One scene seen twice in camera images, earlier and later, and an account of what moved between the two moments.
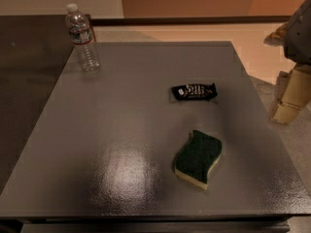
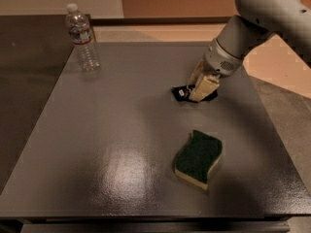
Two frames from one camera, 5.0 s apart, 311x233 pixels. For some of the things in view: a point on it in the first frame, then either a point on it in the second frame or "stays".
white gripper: (298, 38) -> (219, 59)
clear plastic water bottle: (79, 25) stays
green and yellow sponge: (196, 158) stays
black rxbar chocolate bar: (194, 91) stays
